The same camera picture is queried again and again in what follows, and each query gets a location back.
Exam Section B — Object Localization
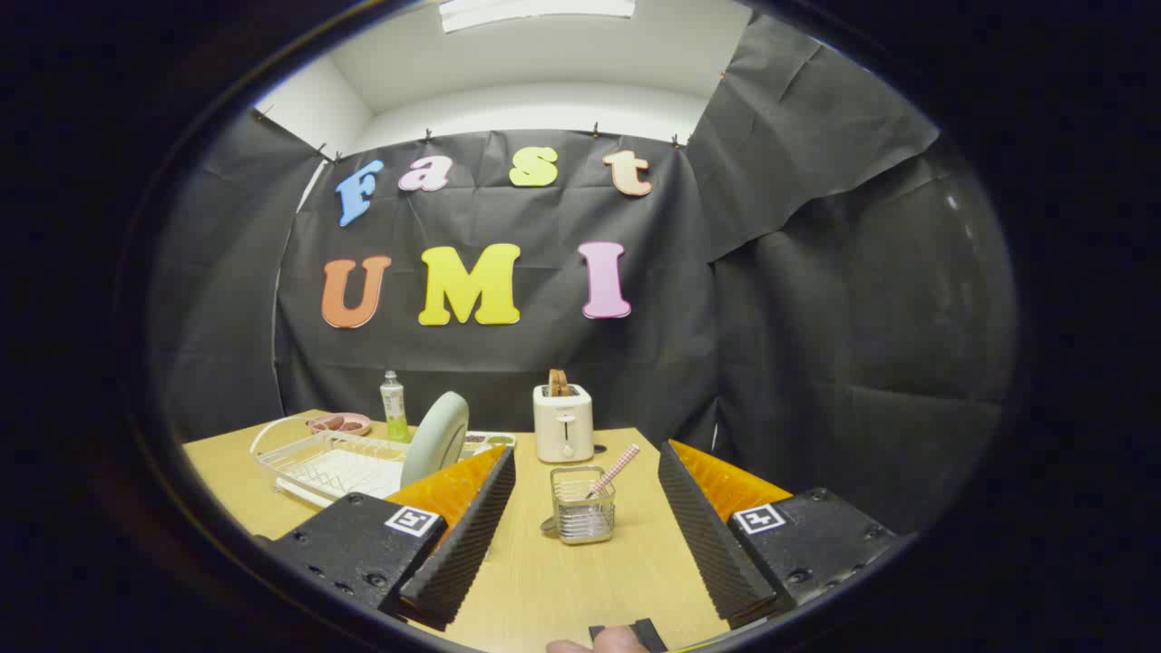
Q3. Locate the pale green plate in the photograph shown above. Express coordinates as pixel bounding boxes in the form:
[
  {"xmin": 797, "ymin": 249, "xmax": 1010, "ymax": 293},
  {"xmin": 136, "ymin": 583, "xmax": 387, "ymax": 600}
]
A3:
[{"xmin": 400, "ymin": 391, "xmax": 470, "ymax": 489}]

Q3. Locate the green liquid bottle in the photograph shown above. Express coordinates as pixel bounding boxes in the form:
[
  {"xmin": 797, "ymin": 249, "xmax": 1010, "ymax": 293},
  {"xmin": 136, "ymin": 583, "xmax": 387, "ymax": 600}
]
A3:
[{"xmin": 380, "ymin": 370, "xmax": 411, "ymax": 443}]

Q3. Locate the white wire dish rack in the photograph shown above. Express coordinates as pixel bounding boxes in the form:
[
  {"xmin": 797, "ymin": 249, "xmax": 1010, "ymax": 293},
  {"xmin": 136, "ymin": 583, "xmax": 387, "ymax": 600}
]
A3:
[{"xmin": 250, "ymin": 415, "xmax": 409, "ymax": 509}]

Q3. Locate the black backdrop cloth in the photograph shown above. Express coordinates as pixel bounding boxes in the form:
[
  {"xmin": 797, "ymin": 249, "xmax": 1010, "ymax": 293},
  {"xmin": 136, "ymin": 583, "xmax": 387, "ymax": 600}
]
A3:
[{"xmin": 150, "ymin": 14, "xmax": 1021, "ymax": 536}]

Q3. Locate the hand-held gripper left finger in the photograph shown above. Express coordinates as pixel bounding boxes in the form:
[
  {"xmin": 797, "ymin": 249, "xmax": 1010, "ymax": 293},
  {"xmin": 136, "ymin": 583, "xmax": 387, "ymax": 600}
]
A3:
[{"xmin": 263, "ymin": 444, "xmax": 516, "ymax": 633}]

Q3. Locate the white toaster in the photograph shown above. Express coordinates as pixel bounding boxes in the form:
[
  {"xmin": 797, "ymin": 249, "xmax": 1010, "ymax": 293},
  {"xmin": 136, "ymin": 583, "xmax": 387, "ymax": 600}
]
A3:
[{"xmin": 532, "ymin": 384, "xmax": 595, "ymax": 464}]

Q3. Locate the ceiling light panel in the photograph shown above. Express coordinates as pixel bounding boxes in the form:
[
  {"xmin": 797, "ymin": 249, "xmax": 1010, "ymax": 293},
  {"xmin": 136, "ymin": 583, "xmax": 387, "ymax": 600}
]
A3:
[{"xmin": 439, "ymin": 0, "xmax": 637, "ymax": 34}]

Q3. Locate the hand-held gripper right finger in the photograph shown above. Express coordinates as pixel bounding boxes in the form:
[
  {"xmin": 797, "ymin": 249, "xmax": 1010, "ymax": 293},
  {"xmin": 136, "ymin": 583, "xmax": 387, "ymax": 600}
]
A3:
[{"xmin": 658, "ymin": 440, "xmax": 899, "ymax": 629}]

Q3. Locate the metal wire basket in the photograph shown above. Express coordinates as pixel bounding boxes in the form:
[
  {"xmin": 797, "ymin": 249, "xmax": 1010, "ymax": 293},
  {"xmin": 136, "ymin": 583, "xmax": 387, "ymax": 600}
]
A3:
[{"xmin": 550, "ymin": 465, "xmax": 617, "ymax": 545}]

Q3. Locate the pink plate with food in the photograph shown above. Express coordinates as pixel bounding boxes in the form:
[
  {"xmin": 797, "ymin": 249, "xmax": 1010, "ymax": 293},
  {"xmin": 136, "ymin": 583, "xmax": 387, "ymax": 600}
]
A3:
[{"xmin": 306, "ymin": 413, "xmax": 373, "ymax": 437}]

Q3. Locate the spoon with pink checked handle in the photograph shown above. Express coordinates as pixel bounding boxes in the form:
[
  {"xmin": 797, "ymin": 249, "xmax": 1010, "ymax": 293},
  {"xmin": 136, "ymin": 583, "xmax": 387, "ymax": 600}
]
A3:
[{"xmin": 541, "ymin": 443, "xmax": 640, "ymax": 533}]

